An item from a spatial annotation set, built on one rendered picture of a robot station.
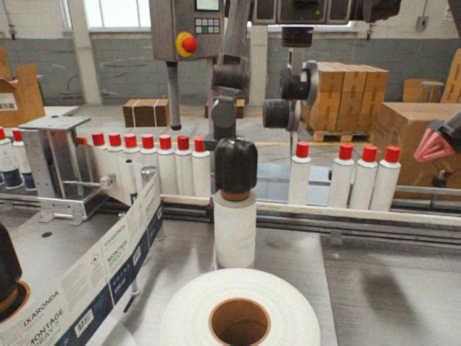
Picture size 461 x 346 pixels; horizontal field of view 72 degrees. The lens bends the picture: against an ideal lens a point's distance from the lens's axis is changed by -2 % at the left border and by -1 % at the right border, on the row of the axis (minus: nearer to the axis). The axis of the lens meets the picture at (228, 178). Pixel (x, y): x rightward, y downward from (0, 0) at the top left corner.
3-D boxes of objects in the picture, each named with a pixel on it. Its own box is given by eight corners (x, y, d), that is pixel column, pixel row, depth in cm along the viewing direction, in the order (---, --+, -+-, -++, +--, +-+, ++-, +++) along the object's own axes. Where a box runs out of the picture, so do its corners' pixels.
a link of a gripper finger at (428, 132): (413, 156, 78) (448, 129, 74) (403, 146, 84) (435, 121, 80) (431, 174, 79) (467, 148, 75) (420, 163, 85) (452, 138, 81)
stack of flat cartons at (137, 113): (124, 127, 480) (121, 107, 466) (132, 118, 528) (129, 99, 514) (167, 127, 484) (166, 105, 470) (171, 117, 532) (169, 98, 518)
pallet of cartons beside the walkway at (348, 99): (377, 142, 418) (392, 71, 380) (314, 143, 416) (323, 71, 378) (345, 119, 527) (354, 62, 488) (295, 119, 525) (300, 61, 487)
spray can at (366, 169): (348, 218, 89) (362, 150, 80) (346, 209, 93) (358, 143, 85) (368, 220, 88) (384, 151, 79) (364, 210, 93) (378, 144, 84)
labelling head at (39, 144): (42, 215, 90) (16, 127, 79) (69, 194, 101) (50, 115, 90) (86, 220, 88) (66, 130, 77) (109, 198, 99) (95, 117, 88)
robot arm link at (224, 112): (250, 70, 76) (215, 63, 75) (253, 75, 65) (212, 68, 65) (241, 119, 81) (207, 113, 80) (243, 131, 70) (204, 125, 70)
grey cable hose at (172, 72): (168, 130, 98) (163, 58, 89) (172, 127, 101) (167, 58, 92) (180, 131, 98) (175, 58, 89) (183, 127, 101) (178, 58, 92)
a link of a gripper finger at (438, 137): (411, 155, 79) (446, 127, 75) (402, 145, 85) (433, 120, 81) (429, 172, 80) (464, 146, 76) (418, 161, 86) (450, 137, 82)
